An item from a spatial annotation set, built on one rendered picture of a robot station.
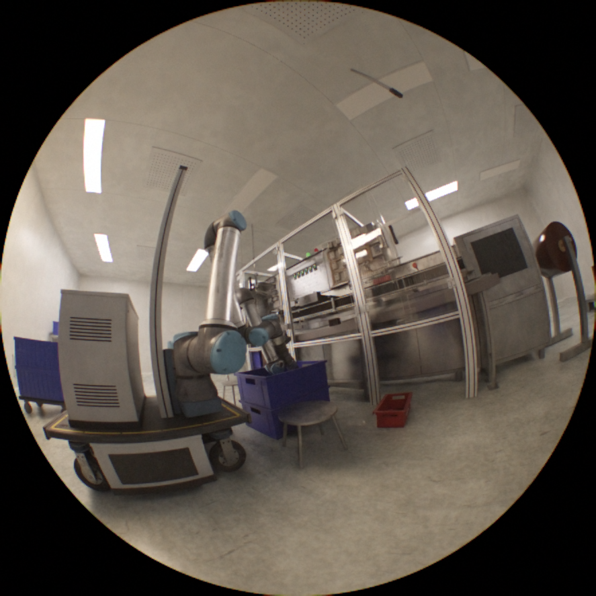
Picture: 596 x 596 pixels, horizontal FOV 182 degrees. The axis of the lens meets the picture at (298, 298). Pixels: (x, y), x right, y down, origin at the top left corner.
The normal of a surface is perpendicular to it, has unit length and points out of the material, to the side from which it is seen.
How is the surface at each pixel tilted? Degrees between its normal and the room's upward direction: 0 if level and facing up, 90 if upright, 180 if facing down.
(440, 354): 90
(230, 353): 95
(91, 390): 90
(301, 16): 180
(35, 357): 90
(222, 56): 180
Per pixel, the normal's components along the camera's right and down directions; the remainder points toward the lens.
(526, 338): -0.70, -0.06
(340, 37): 0.14, 0.97
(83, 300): 0.67, -0.26
